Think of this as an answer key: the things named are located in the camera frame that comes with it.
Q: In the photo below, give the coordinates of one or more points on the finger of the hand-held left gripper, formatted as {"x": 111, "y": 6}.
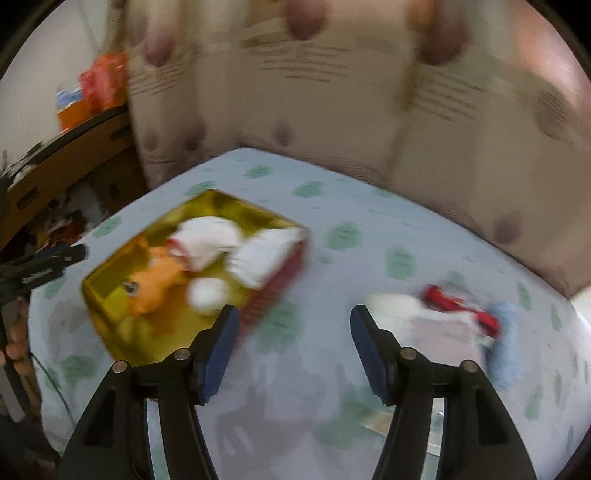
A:
{"x": 69, "y": 254}

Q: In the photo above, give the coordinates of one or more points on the orange plastic bags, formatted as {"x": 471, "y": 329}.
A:
{"x": 104, "y": 78}

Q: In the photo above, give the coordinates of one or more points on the clear packet with pink print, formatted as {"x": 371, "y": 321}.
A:
{"x": 443, "y": 330}

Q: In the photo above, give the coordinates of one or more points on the white sock with red trim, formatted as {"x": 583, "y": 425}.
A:
{"x": 203, "y": 240}

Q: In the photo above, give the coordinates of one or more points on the beige leaf-print curtain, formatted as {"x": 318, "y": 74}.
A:
{"x": 346, "y": 92}

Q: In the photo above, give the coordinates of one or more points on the white cloth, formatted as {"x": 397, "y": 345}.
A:
{"x": 392, "y": 304}

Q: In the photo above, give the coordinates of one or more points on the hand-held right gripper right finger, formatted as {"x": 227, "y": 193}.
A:
{"x": 369, "y": 355}

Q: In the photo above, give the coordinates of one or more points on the white sock ball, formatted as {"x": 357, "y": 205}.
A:
{"x": 207, "y": 295}

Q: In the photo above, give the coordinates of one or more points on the wooden shelf unit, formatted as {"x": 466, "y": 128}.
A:
{"x": 69, "y": 175}

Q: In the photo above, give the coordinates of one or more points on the white socks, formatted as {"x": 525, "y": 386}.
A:
{"x": 270, "y": 258}

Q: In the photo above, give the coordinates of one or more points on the blue towel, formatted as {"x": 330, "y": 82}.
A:
{"x": 505, "y": 344}

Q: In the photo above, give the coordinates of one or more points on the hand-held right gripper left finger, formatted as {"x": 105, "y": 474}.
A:
{"x": 217, "y": 355}

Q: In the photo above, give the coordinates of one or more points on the red and gold tin box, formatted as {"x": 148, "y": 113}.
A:
{"x": 115, "y": 318}

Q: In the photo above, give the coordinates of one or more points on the orange big-eyed squeeze toy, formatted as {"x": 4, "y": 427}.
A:
{"x": 150, "y": 284}

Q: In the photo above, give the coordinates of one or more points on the person's left hand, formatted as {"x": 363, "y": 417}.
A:
{"x": 18, "y": 341}

